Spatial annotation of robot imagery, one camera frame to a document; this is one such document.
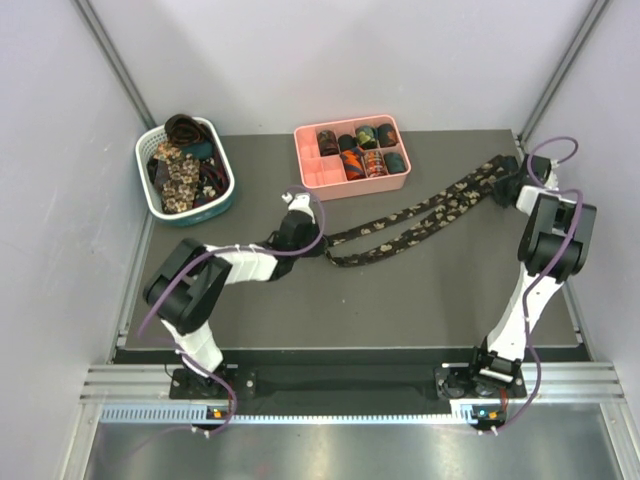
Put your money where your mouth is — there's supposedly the black gold floral tie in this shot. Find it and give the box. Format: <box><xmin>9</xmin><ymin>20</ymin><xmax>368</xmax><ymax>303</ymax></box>
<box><xmin>322</xmin><ymin>154</ymin><xmax>521</xmax><ymax>269</ymax></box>

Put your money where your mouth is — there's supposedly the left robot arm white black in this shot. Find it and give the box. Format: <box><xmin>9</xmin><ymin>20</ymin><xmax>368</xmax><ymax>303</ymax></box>
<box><xmin>138</xmin><ymin>208</ymin><xmax>324</xmax><ymax>397</ymax></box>

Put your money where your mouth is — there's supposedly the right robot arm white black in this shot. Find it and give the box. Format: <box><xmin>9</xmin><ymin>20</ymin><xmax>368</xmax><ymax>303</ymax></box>
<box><xmin>466</xmin><ymin>155</ymin><xmax>597</xmax><ymax>396</ymax></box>

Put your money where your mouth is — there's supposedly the rolled orange navy striped tie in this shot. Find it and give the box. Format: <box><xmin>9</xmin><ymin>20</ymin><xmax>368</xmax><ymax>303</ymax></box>
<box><xmin>340</xmin><ymin>148</ymin><xmax>366</xmax><ymax>181</ymax></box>

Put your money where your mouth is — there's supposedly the teal white laundry basket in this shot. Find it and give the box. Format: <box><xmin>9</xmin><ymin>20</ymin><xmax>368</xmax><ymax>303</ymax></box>
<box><xmin>135</xmin><ymin>114</ymin><xmax>236</xmax><ymax>227</ymax></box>

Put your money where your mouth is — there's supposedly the rolled maroon patterned tie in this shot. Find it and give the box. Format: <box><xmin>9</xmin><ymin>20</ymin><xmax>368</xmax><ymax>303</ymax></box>
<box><xmin>316</xmin><ymin>130</ymin><xmax>340</xmax><ymax>156</ymax></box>

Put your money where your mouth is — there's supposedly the pink divided organizer box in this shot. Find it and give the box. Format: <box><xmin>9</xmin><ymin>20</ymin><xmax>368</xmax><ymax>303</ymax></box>
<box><xmin>294</xmin><ymin>114</ymin><xmax>412</xmax><ymax>201</ymax></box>

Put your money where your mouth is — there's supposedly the rolled red multicolour tie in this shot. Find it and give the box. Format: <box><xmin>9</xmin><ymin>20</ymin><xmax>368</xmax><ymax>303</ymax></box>
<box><xmin>362</xmin><ymin>150</ymin><xmax>388</xmax><ymax>178</ymax></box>

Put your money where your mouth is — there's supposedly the rolled black tie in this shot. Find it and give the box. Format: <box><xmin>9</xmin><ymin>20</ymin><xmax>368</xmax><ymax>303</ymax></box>
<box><xmin>338</xmin><ymin>134</ymin><xmax>358</xmax><ymax>152</ymax></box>

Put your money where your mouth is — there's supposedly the rolled green yellow tie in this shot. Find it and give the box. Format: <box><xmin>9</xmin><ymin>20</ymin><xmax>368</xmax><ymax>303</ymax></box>
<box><xmin>355</xmin><ymin>125</ymin><xmax>378</xmax><ymax>150</ymax></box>

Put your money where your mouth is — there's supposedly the rolled dark teal tie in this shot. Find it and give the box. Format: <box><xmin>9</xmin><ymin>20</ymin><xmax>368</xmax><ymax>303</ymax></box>
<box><xmin>383</xmin><ymin>152</ymin><xmax>407</xmax><ymax>175</ymax></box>

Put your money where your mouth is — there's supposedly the dark grey table mat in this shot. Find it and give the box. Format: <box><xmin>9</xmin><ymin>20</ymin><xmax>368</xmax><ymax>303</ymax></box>
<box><xmin>141</xmin><ymin>130</ymin><xmax>527</xmax><ymax>350</ymax></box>

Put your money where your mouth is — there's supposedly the rolled dark green tie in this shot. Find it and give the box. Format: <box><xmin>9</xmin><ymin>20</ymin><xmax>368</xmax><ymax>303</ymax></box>
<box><xmin>377</xmin><ymin>123</ymin><xmax>399</xmax><ymax>148</ymax></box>

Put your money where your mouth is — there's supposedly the brown patterned tie in basket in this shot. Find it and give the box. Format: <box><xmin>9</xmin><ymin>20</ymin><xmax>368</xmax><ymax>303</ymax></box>
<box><xmin>164</xmin><ymin>114</ymin><xmax>213</xmax><ymax>147</ymax></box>

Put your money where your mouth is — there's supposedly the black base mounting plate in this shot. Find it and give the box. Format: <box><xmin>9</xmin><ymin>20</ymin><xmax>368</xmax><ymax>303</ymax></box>
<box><xmin>168</xmin><ymin>344</ymin><xmax>591</xmax><ymax>416</ymax></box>

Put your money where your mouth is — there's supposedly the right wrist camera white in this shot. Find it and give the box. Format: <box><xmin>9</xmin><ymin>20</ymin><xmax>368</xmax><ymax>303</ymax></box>
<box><xmin>544</xmin><ymin>159</ymin><xmax>559</xmax><ymax>191</ymax></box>

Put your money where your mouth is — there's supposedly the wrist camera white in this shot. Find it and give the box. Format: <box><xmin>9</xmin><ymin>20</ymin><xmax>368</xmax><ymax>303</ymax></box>
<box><xmin>544</xmin><ymin>159</ymin><xmax>559</xmax><ymax>191</ymax></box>
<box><xmin>281</xmin><ymin>192</ymin><xmax>316</xmax><ymax>223</ymax></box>

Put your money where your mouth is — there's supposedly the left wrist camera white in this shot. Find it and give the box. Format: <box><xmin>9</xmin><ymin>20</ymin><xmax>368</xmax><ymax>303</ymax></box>
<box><xmin>281</xmin><ymin>192</ymin><xmax>316</xmax><ymax>223</ymax></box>

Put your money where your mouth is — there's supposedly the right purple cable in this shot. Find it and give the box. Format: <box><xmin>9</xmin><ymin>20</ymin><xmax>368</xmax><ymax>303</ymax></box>
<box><xmin>474</xmin><ymin>135</ymin><xmax>585</xmax><ymax>435</ymax></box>

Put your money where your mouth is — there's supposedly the aluminium frame rail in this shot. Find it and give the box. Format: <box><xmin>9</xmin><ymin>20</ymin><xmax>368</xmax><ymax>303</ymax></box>
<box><xmin>80</xmin><ymin>362</ymin><xmax>626</xmax><ymax>426</ymax></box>

